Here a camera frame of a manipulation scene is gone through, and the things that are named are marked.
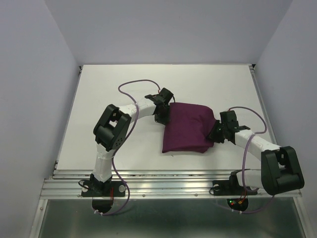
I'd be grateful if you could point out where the purple cloth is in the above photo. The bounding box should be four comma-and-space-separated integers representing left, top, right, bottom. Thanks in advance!
162, 103, 216, 153

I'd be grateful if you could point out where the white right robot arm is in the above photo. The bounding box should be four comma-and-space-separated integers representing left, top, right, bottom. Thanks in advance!
207, 110, 305, 196

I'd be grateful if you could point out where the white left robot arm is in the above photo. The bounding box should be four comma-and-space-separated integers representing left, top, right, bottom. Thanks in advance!
92, 88, 174, 195

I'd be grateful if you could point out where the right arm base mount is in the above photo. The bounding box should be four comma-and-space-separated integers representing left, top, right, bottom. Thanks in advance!
209, 170, 258, 213

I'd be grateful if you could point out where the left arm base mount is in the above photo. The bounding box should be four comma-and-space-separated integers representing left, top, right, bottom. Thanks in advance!
78, 174, 130, 216

